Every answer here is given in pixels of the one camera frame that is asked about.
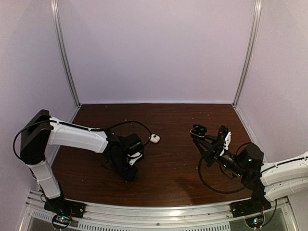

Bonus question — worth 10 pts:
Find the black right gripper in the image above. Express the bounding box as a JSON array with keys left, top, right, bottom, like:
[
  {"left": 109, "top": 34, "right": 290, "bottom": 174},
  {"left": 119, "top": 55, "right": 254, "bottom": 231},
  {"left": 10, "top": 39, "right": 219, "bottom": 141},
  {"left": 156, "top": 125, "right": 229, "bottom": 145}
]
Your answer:
[{"left": 193, "top": 134, "right": 246, "bottom": 178}]

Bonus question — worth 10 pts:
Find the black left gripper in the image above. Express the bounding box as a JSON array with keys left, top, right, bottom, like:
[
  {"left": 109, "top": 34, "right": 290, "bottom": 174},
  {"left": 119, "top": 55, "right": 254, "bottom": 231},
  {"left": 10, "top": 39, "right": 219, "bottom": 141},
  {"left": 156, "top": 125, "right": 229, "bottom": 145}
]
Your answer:
[{"left": 110, "top": 154, "right": 138, "bottom": 182}]

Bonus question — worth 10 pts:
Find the black earbud charging case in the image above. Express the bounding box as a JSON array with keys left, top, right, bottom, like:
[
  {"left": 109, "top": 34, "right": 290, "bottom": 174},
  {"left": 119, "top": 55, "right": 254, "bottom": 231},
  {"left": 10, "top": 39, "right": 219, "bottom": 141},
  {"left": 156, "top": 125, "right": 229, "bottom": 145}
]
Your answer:
[{"left": 190, "top": 124, "right": 207, "bottom": 140}]

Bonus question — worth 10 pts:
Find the white earbud charging case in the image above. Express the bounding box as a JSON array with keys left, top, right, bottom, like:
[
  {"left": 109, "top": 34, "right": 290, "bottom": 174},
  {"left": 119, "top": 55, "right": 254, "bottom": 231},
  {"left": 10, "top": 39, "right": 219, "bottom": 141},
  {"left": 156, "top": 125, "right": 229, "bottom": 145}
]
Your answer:
[{"left": 150, "top": 134, "right": 160, "bottom": 143}]

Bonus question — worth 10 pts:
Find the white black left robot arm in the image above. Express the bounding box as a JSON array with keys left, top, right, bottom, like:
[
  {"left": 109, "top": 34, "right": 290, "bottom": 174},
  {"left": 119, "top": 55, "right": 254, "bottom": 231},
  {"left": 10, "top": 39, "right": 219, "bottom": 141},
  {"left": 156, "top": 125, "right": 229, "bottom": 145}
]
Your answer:
[{"left": 13, "top": 110, "right": 145, "bottom": 214}]

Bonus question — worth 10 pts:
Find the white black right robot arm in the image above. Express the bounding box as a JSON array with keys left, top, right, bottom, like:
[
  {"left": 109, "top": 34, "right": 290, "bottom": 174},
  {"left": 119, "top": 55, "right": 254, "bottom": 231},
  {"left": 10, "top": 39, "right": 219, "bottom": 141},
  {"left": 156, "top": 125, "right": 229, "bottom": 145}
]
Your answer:
[{"left": 191, "top": 132, "right": 308, "bottom": 213}]

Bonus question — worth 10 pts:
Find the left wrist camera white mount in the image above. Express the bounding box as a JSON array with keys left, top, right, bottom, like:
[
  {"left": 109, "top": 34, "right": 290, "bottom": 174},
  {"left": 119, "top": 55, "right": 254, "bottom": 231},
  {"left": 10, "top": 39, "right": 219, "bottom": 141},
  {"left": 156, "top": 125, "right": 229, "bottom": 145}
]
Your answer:
[{"left": 127, "top": 152, "right": 143, "bottom": 166}]

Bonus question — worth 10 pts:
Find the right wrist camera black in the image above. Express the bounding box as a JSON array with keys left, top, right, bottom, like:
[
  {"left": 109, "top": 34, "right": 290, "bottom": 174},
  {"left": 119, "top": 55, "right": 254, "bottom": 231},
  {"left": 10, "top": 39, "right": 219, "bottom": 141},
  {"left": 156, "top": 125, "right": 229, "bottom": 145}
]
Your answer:
[{"left": 218, "top": 125, "right": 231, "bottom": 150}]

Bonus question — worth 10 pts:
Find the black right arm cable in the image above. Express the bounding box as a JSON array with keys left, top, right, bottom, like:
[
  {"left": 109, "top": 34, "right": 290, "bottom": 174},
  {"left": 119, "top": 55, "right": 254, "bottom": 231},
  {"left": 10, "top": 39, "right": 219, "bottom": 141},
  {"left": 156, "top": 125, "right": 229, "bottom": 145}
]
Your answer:
[{"left": 197, "top": 141, "right": 308, "bottom": 194}]

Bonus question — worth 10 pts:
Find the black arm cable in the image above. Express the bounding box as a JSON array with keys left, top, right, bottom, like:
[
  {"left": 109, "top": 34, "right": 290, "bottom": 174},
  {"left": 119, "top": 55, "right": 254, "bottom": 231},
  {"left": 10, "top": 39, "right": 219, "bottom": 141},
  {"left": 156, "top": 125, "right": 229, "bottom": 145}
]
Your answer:
[
  {"left": 13, "top": 120, "right": 152, "bottom": 159},
  {"left": 197, "top": 141, "right": 308, "bottom": 194}
]

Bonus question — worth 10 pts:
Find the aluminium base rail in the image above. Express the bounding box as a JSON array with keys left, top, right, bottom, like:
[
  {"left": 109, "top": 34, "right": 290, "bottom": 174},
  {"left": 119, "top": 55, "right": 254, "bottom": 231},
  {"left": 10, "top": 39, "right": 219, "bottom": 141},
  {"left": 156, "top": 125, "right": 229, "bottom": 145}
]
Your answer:
[{"left": 17, "top": 190, "right": 299, "bottom": 231}]

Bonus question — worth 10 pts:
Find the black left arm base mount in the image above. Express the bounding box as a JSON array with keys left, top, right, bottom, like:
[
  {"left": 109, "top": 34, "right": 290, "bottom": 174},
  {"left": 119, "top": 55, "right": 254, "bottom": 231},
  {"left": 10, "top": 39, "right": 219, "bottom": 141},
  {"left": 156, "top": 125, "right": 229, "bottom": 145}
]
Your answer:
[{"left": 42, "top": 186, "right": 86, "bottom": 231}]

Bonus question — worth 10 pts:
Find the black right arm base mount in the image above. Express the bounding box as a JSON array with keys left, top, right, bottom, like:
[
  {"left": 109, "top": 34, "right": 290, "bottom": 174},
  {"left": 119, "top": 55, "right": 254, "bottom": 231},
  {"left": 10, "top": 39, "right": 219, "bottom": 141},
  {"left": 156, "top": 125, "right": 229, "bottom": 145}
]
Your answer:
[{"left": 230, "top": 186, "right": 271, "bottom": 229}]

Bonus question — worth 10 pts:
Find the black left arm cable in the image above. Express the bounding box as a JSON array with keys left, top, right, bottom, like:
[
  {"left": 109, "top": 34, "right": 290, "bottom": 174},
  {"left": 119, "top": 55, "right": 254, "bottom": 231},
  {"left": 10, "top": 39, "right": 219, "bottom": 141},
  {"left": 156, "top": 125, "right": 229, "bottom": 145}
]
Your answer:
[{"left": 13, "top": 120, "right": 152, "bottom": 159}]

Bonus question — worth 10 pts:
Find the right aluminium frame post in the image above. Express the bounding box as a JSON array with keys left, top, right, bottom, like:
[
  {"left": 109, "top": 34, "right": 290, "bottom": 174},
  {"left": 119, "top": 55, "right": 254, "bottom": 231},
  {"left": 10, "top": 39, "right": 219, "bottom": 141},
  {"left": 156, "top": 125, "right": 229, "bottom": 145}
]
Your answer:
[{"left": 232, "top": 0, "right": 262, "bottom": 108}]

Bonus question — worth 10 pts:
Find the aluminium frame post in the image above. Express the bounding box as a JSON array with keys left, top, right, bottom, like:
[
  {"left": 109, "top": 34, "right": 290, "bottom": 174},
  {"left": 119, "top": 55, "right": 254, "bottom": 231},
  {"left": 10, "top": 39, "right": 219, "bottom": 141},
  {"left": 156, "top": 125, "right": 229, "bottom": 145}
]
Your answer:
[
  {"left": 232, "top": 0, "right": 262, "bottom": 108},
  {"left": 50, "top": 0, "right": 81, "bottom": 107}
]

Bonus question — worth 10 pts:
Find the left aluminium frame post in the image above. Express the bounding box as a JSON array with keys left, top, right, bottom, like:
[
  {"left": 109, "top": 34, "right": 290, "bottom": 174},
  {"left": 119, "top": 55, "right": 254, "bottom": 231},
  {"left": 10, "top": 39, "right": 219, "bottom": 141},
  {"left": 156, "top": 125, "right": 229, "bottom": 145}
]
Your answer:
[{"left": 50, "top": 0, "right": 81, "bottom": 107}]

